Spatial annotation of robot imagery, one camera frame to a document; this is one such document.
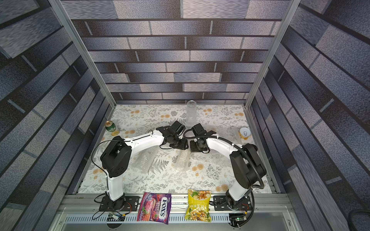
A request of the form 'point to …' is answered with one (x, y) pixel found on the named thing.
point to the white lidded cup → (245, 132)
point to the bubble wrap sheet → (214, 158)
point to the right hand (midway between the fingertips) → (193, 147)
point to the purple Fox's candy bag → (155, 207)
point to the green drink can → (110, 126)
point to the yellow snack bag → (198, 208)
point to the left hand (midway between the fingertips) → (187, 146)
